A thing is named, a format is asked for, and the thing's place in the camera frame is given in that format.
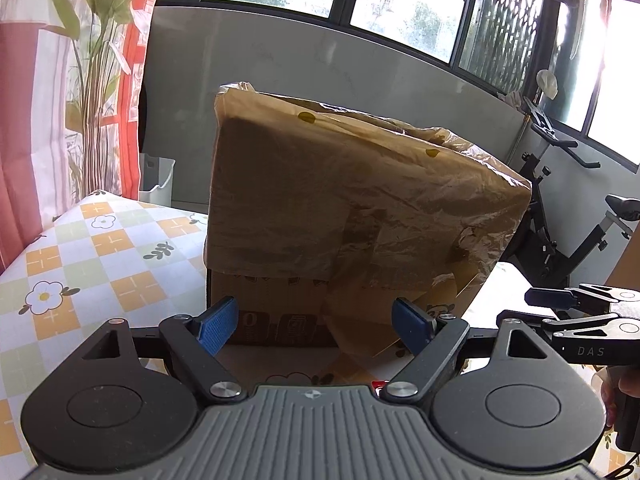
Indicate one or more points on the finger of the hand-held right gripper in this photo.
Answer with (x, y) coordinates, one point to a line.
(525, 320)
(550, 297)

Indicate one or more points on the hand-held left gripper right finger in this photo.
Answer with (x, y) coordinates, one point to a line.
(412, 327)

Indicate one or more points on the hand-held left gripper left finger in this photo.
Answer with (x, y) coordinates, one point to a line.
(217, 327)

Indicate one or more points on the cardboard box with plastic liner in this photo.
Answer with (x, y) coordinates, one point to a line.
(350, 200)

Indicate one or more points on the person's right hand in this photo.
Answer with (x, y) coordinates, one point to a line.
(627, 385)

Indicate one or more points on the black exercise bike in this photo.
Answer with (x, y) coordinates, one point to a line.
(545, 240)

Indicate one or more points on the brown cardboard sheet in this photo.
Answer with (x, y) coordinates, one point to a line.
(627, 265)

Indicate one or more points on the checked floral tablecloth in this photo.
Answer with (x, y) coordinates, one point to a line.
(100, 260)

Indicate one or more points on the white plastic bin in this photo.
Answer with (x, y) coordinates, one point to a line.
(157, 180)

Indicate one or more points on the white cloth bag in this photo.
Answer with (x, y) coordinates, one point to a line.
(547, 82)

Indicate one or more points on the printed curtain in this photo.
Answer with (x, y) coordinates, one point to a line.
(50, 85)

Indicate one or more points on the black framed window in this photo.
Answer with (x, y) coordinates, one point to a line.
(400, 0)

